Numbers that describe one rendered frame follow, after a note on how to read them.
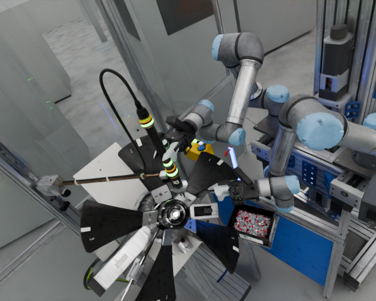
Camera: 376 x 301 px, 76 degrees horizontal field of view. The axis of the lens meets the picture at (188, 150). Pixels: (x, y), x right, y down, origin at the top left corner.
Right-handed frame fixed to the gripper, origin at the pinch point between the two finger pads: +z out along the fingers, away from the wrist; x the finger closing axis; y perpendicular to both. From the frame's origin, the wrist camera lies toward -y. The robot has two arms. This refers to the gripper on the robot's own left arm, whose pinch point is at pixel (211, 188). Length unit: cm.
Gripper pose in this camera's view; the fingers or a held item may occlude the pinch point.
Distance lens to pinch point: 107.9
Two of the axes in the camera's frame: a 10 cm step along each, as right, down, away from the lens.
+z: -9.5, 1.5, 2.8
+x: 3.1, 6.3, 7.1
